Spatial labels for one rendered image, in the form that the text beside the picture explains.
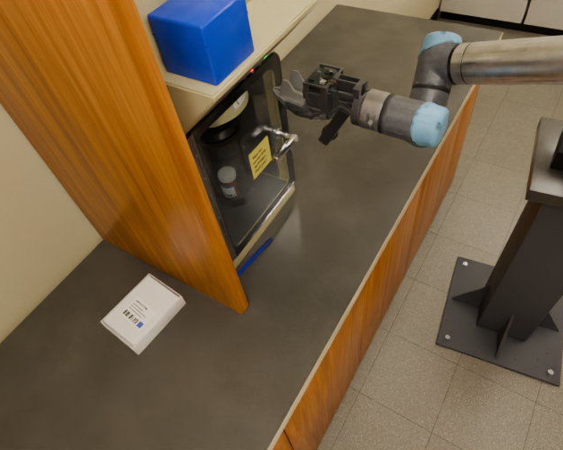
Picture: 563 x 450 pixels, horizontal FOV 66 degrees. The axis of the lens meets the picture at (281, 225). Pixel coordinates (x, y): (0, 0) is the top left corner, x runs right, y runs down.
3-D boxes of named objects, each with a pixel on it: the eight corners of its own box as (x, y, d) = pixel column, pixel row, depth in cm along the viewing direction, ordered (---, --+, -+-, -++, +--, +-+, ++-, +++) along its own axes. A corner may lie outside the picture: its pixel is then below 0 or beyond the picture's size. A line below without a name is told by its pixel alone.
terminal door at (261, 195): (230, 262, 107) (181, 137, 75) (293, 180, 121) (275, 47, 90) (232, 262, 106) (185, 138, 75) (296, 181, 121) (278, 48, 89)
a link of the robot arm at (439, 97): (452, 99, 91) (447, 87, 81) (440, 153, 93) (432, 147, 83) (415, 95, 94) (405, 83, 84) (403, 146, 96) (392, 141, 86)
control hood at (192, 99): (173, 131, 73) (153, 79, 66) (274, 36, 89) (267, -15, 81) (227, 150, 69) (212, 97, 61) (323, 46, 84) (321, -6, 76)
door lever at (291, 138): (259, 159, 99) (257, 150, 97) (281, 134, 104) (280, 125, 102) (279, 166, 97) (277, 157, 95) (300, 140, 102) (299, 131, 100)
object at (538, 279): (567, 287, 197) (691, 135, 126) (558, 387, 172) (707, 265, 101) (457, 257, 213) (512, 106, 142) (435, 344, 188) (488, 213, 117)
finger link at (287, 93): (270, 70, 90) (309, 79, 86) (274, 94, 94) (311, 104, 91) (262, 78, 88) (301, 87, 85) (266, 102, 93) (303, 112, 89)
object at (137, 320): (106, 329, 105) (99, 321, 102) (154, 280, 112) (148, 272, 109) (138, 355, 100) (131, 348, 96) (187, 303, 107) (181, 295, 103)
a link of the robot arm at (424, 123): (438, 152, 82) (432, 147, 75) (384, 137, 87) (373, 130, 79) (453, 112, 81) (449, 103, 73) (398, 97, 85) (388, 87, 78)
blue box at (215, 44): (166, 72, 66) (145, 14, 59) (205, 39, 71) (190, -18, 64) (217, 87, 62) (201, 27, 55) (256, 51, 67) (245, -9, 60)
